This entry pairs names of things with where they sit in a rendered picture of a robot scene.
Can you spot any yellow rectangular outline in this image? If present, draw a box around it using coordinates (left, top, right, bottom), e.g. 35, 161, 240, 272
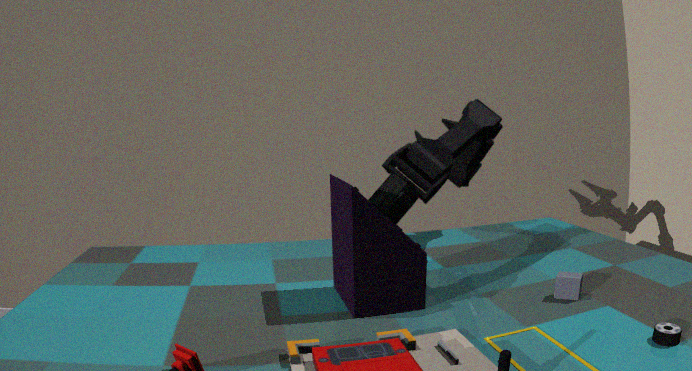
484, 327, 598, 371

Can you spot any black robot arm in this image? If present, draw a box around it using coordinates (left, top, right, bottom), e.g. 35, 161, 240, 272
368, 99, 502, 230

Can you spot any black toy tyre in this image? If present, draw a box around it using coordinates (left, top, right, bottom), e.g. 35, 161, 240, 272
652, 322, 682, 347

